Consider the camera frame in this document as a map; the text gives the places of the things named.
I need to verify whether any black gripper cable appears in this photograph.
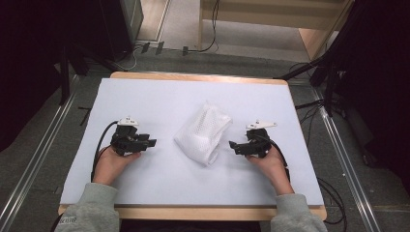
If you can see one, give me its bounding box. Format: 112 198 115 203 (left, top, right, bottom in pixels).
257 133 291 183
90 120 120 183

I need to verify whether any dark cabinet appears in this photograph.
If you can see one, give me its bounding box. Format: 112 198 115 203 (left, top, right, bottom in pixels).
96 0 145 62

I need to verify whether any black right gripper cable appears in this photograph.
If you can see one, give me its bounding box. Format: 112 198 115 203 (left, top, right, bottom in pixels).
257 133 291 183

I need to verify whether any white mesh laundry bag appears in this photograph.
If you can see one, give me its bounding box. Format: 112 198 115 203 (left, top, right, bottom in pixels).
173 101 234 167

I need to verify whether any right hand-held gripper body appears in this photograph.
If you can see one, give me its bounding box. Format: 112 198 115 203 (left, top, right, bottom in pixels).
241 119 278 160

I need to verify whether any black metal stand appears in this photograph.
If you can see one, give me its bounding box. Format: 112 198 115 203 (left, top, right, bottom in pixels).
273 0 368 118
56 40 117 106

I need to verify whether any aluminium floor rail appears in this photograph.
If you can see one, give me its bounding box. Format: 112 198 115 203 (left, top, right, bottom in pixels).
310 87 383 232
0 74 81 232

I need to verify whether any white table mat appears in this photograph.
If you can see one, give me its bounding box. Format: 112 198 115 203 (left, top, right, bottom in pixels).
59 77 325 207

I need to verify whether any person's left hand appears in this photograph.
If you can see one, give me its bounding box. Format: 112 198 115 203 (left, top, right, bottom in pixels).
92 145 142 187

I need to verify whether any white floor cable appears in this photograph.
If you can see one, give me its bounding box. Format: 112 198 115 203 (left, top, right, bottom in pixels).
112 44 144 73

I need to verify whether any black hanging cable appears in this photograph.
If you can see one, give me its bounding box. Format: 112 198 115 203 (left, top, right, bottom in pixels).
187 0 221 54

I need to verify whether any light wooden shelf unit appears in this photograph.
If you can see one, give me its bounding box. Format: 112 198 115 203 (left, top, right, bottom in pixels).
196 0 356 62

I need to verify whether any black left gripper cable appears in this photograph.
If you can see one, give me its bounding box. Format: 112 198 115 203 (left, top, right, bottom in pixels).
90 120 120 183

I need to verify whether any wooden table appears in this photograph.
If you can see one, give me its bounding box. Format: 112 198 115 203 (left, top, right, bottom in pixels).
57 71 328 222

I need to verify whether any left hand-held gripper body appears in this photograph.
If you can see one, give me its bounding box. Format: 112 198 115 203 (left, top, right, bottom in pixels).
110 116 150 158

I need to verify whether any black floor cable loop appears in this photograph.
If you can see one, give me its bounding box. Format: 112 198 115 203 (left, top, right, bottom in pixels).
317 176 348 226

